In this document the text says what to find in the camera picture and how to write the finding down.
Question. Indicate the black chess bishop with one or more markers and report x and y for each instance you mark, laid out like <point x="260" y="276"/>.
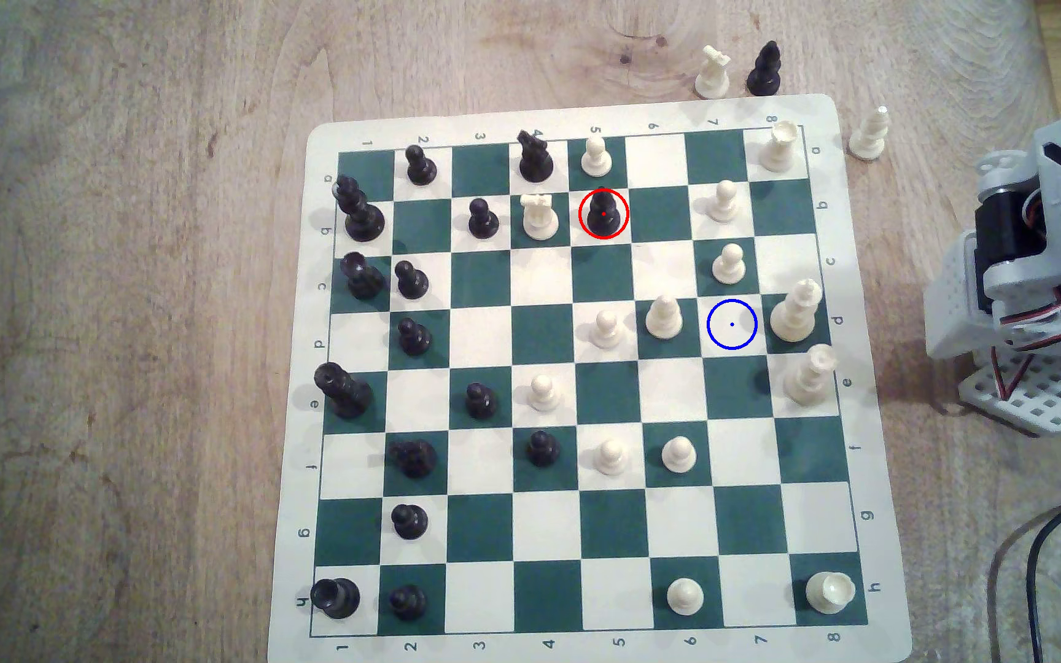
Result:
<point x="764" y="75"/>
<point x="604" y="219"/>

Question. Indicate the white chess pawn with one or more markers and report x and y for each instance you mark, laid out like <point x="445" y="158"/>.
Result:
<point x="685" y="598"/>
<point x="611" y="459"/>
<point x="729" y="267"/>
<point x="544" y="395"/>
<point x="679" y="456"/>
<point x="605" y="331"/>
<point x="596" y="160"/>
<point x="724" y="205"/>

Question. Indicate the black chess pawn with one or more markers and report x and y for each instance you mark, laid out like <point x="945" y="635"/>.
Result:
<point x="481" y="402"/>
<point x="415" y="340"/>
<point x="484" y="223"/>
<point x="542" y="450"/>
<point x="420" y="169"/>
<point x="410" y="523"/>
<point x="408" y="602"/>
<point x="412" y="282"/>

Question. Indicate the white chess knight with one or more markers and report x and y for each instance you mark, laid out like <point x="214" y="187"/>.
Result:
<point x="540" y="221"/>
<point x="713" y="81"/>

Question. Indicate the white chess bishop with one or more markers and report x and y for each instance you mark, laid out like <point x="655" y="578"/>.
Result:
<point x="664" y="320"/>
<point x="869" y="138"/>

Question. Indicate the black chess knight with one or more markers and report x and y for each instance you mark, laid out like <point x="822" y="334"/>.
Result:
<point x="535" y="164"/>
<point x="416" y="459"/>

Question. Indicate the black chess rook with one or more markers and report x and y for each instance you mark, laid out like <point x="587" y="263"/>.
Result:
<point x="365" y="280"/>
<point x="336" y="598"/>

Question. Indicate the black chess king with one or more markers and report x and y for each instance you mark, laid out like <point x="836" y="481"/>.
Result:
<point x="346" y="394"/>

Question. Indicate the white chess queen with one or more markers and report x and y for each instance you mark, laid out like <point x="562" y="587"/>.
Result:
<point x="794" y="318"/>

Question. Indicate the white chess king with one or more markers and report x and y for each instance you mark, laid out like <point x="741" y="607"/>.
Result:
<point x="808" y="379"/>

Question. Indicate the white chess rook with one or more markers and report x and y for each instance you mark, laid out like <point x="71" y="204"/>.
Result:
<point x="777" y="150"/>
<point x="831" y="594"/>

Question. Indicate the green white chessboard mat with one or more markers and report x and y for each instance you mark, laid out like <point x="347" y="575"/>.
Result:
<point x="480" y="529"/>

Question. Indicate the white grid base plate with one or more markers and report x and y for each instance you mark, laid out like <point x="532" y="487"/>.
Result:
<point x="1042" y="405"/>

